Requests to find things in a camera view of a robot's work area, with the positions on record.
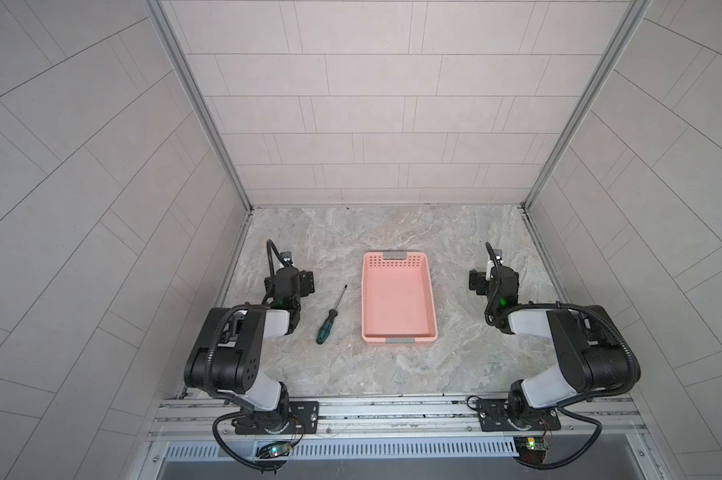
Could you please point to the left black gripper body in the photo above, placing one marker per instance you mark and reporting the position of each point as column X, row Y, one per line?
column 292, row 282

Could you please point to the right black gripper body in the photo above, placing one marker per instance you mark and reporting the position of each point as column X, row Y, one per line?
column 490, row 282

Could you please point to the green black handled screwdriver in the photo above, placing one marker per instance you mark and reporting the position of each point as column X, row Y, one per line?
column 327, row 325

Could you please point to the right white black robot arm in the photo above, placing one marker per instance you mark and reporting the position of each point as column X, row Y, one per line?
column 593, row 360

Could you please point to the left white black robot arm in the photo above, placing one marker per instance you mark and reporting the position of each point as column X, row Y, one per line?
column 225, row 360

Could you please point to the pink plastic bin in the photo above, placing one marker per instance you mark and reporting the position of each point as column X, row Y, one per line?
column 397, row 300

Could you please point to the left green circuit board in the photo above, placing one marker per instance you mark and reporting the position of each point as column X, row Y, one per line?
column 275, row 450

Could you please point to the green circuit board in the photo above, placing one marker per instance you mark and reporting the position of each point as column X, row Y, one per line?
column 531, row 450
column 275, row 450

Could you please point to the right green circuit board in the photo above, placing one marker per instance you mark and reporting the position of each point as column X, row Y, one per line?
column 531, row 450

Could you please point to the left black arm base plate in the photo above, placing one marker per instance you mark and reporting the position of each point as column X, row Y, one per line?
column 298, row 417

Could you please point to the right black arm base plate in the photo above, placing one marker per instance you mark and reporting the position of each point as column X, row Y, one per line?
column 498, row 415

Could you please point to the aluminium mounting rail frame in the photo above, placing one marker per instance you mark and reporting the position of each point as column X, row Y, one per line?
column 396, row 427

